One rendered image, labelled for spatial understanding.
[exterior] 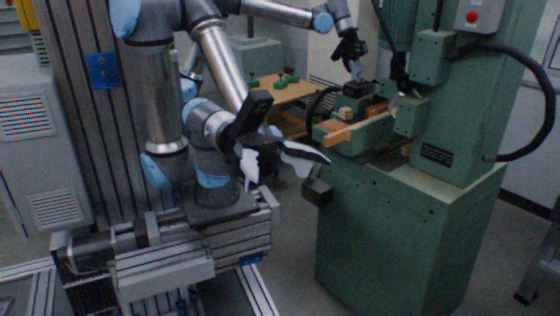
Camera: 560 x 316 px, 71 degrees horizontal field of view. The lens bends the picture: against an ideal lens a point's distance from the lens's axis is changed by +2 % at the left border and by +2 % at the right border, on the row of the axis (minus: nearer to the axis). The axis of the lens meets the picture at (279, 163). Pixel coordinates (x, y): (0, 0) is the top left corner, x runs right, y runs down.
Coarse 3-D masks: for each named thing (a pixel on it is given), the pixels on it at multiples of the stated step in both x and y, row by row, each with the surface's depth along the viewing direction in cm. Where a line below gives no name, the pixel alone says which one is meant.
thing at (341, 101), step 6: (336, 96) 173; (342, 96) 170; (366, 96) 169; (372, 96) 169; (336, 102) 174; (342, 102) 171; (348, 102) 169; (354, 102) 166; (360, 102) 165; (366, 102) 168; (336, 108) 175; (354, 108) 167; (360, 108) 167; (366, 108) 169
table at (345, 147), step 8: (344, 120) 161; (352, 120) 161; (360, 120) 161; (320, 128) 154; (392, 128) 157; (312, 136) 159; (320, 136) 155; (368, 136) 148; (376, 136) 152; (384, 136) 156; (392, 136) 160; (336, 144) 149; (344, 144) 146; (352, 144) 143; (360, 144) 147; (368, 144) 150; (376, 144) 154; (344, 152) 148; (352, 152) 145; (360, 152) 149
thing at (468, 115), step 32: (448, 0) 118; (512, 0) 105; (544, 0) 115; (512, 32) 110; (480, 64) 116; (512, 64) 118; (448, 96) 127; (480, 96) 119; (512, 96) 128; (448, 128) 131; (480, 128) 123; (416, 160) 145; (480, 160) 133
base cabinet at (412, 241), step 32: (352, 192) 161; (320, 224) 185; (352, 224) 167; (384, 224) 152; (416, 224) 140; (448, 224) 134; (480, 224) 159; (320, 256) 194; (352, 256) 174; (384, 256) 158; (416, 256) 145; (448, 256) 148; (352, 288) 182; (384, 288) 165; (416, 288) 151; (448, 288) 165
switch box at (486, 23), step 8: (464, 0) 108; (480, 0) 105; (488, 0) 104; (496, 0) 103; (504, 0) 106; (464, 8) 109; (472, 8) 107; (480, 8) 106; (488, 8) 104; (496, 8) 104; (456, 16) 111; (464, 16) 110; (480, 16) 107; (488, 16) 105; (496, 16) 106; (456, 24) 112; (464, 24) 110; (480, 24) 107; (488, 24) 106; (496, 24) 108; (480, 32) 108; (488, 32) 107
